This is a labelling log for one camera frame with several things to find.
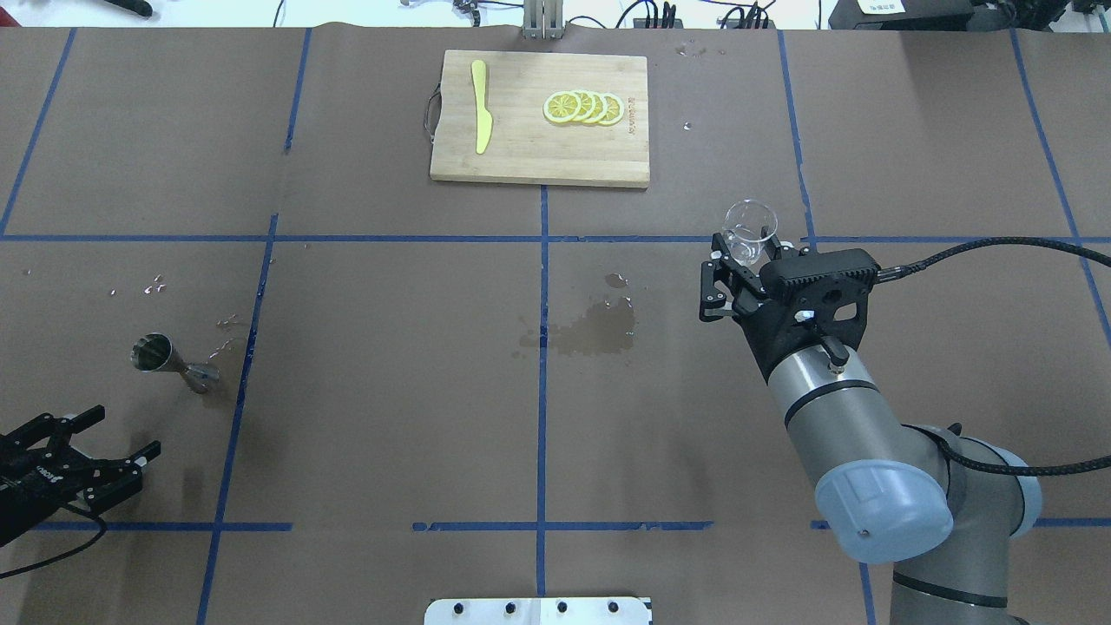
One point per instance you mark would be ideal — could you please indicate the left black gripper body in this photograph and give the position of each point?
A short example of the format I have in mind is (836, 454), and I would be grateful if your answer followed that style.
(26, 476)

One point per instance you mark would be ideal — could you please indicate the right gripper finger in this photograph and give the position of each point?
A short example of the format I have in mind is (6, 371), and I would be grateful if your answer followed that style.
(727, 288)
(778, 249)

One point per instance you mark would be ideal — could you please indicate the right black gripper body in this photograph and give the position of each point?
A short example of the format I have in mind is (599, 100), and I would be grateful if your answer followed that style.
(761, 335)

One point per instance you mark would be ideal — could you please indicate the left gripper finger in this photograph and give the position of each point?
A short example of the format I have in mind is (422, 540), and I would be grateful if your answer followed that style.
(101, 484)
(47, 436)

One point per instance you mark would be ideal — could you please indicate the small glass measuring cup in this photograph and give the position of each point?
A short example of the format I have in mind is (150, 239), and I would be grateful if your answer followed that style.
(748, 226)

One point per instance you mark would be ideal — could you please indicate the steel double jigger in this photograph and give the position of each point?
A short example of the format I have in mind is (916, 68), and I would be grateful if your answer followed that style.
(156, 352)

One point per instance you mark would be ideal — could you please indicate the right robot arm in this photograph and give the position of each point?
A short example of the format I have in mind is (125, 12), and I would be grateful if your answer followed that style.
(941, 508)

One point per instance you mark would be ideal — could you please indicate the back lemon slice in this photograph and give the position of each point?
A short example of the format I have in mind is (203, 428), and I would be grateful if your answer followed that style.
(614, 110)

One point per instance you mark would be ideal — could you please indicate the lemon slice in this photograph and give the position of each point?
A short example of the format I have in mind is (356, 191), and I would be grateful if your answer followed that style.
(588, 104)
(600, 109)
(614, 110)
(562, 107)

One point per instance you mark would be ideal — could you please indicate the front lemon slice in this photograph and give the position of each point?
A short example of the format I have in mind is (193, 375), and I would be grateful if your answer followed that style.
(562, 107)

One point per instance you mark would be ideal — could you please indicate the wooden cutting board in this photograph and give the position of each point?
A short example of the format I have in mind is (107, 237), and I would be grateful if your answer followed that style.
(525, 147)

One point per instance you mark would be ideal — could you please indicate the yellow plastic knife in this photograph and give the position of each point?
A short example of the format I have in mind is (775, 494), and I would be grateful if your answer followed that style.
(484, 119)

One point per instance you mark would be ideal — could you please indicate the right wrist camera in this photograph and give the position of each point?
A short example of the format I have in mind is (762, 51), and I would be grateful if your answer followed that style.
(835, 286)

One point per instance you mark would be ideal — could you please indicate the aluminium frame post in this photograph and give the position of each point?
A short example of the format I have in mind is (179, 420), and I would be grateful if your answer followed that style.
(543, 19)

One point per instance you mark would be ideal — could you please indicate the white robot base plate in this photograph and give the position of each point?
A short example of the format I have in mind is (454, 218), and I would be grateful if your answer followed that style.
(541, 610)

